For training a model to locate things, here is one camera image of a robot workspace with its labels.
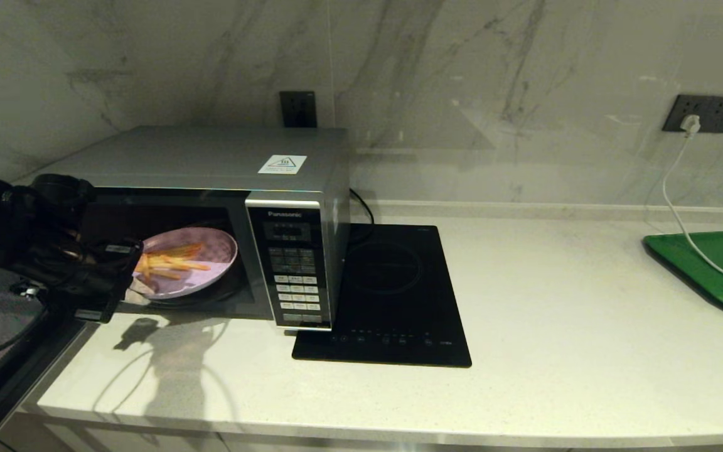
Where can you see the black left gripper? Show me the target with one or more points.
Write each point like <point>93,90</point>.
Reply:
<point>101,276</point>

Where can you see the purple round plate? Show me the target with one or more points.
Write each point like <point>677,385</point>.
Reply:
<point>217,251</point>

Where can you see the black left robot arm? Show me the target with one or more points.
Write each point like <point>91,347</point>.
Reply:
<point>10,220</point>

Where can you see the silver Panasonic microwave oven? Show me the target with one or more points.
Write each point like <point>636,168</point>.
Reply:
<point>179,157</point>

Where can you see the glossy beige base cabinet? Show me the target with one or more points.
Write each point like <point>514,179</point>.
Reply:
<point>148,441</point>

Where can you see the white warning sticker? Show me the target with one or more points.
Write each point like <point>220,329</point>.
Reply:
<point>282,164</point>

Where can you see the black induction cooktop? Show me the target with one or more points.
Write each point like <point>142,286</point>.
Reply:
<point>393,270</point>

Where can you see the white power plug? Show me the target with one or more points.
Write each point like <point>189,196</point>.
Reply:
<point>690,124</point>

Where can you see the small black wall socket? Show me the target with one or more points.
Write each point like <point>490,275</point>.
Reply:
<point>299,109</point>

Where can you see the wide black wall socket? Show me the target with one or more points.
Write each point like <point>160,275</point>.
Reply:
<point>719,113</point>

